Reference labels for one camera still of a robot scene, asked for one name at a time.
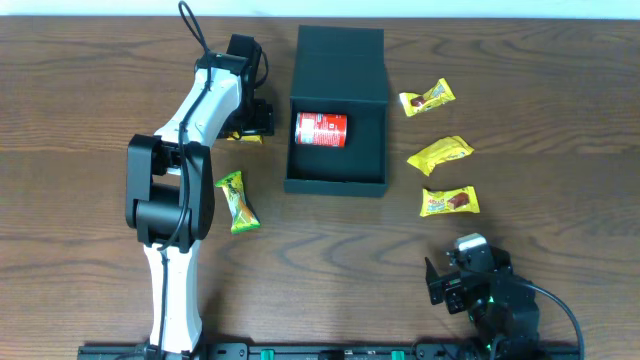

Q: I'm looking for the yellow Julies snack packet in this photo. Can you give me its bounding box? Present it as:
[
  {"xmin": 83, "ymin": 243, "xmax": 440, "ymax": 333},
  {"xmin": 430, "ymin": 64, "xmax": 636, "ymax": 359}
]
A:
[{"xmin": 407, "ymin": 136, "xmax": 475, "ymax": 176}]

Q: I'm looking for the yellow Apollo cake packet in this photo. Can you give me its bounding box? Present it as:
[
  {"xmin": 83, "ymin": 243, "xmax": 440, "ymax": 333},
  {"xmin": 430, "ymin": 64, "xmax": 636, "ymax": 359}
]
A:
[{"xmin": 420, "ymin": 186, "xmax": 480, "ymax": 217}]

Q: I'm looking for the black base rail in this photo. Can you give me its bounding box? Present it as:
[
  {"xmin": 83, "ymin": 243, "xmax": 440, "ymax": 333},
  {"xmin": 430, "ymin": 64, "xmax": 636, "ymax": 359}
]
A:
[{"xmin": 77, "ymin": 342, "xmax": 584, "ymax": 360}]

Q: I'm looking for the black open box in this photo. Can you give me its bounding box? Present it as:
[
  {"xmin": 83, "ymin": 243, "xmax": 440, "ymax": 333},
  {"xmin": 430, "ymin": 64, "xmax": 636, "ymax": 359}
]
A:
[{"xmin": 284, "ymin": 25, "xmax": 390, "ymax": 197}]

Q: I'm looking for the small yellow snack packet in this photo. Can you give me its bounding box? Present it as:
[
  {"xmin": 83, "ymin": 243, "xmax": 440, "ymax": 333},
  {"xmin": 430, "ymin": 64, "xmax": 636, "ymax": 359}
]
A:
[{"xmin": 227, "ymin": 134, "xmax": 263, "ymax": 144}]

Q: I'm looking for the green yellow snack bar wrapper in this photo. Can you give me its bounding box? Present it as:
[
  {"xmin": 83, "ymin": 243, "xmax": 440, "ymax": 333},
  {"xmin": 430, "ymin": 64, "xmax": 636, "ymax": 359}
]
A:
[{"xmin": 215, "ymin": 171, "xmax": 261, "ymax": 234}]

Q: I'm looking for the red snack can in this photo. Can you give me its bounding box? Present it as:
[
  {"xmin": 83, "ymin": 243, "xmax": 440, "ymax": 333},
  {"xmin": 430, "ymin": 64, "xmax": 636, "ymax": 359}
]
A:
[{"xmin": 294, "ymin": 112, "xmax": 347, "ymax": 148}]

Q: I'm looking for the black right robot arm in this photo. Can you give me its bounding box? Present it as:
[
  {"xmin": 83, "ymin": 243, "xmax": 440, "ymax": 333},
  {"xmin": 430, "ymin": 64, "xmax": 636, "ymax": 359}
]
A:
[{"xmin": 425, "ymin": 245, "xmax": 541, "ymax": 359}]

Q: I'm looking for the yellow chocolate cake packet top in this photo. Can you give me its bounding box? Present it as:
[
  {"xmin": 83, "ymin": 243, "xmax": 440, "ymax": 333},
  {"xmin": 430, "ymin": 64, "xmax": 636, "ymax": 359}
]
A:
[{"xmin": 399, "ymin": 78, "xmax": 456, "ymax": 117}]

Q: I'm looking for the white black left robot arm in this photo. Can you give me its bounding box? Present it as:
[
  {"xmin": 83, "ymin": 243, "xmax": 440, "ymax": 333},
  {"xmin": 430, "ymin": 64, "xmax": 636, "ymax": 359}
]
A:
[{"xmin": 125, "ymin": 47, "xmax": 274, "ymax": 359}]

